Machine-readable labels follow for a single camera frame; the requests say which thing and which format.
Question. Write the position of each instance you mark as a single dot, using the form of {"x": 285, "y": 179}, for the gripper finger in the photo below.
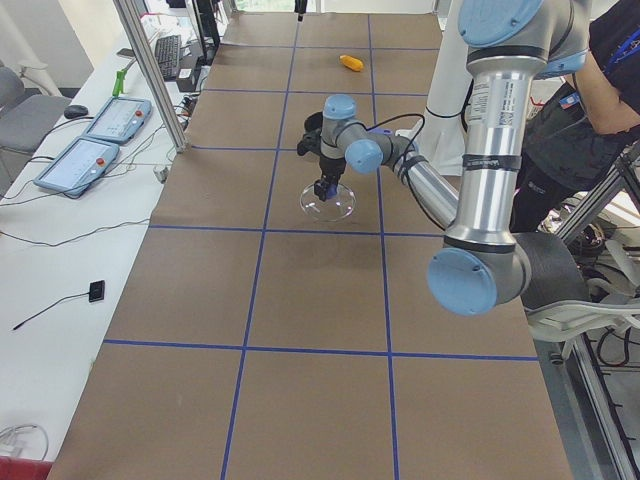
{"x": 331, "y": 191}
{"x": 320, "y": 189}
{"x": 300, "y": 9}

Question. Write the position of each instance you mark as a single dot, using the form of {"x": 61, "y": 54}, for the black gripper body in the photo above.
{"x": 331, "y": 165}

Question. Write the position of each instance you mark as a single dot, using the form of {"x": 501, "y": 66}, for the glass lid with blue knob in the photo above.
{"x": 336, "y": 209}

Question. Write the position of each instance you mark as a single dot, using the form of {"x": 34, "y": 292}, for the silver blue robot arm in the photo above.
{"x": 461, "y": 164}

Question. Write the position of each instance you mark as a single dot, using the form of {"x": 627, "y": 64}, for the yellow plastic corn cob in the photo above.
{"x": 352, "y": 63}

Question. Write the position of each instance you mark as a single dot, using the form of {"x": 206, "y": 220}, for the black keyboard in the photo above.
{"x": 167, "y": 53}

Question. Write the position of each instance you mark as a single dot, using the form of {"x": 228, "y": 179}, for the green clamp tool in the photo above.
{"x": 118, "y": 87}

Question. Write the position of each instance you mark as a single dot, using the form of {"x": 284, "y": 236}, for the upper teach pendant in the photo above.
{"x": 119, "y": 120}

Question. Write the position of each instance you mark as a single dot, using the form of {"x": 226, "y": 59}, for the teach pendant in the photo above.
{"x": 119, "y": 120}
{"x": 78, "y": 166}

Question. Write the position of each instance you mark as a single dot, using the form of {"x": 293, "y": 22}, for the lower teach pendant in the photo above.
{"x": 78, "y": 166}

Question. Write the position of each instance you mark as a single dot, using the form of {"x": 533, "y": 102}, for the person in dark clothes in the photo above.
{"x": 571, "y": 143}

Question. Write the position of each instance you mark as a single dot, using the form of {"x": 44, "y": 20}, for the small black phone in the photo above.
{"x": 96, "y": 291}

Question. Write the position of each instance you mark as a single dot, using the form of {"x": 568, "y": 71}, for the black computer mouse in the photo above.
{"x": 74, "y": 111}

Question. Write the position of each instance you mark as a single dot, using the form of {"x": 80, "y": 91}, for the black mesh chair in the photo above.
{"x": 560, "y": 304}

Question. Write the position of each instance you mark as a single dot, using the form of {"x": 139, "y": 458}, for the grey office chair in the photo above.
{"x": 25, "y": 121}

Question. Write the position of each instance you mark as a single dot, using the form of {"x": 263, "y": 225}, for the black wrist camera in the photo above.
{"x": 310, "y": 142}

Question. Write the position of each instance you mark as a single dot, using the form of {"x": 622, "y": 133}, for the white pedestal column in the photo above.
{"x": 446, "y": 99}

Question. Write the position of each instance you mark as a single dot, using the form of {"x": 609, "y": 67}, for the aluminium frame post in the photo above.
{"x": 136, "y": 35}

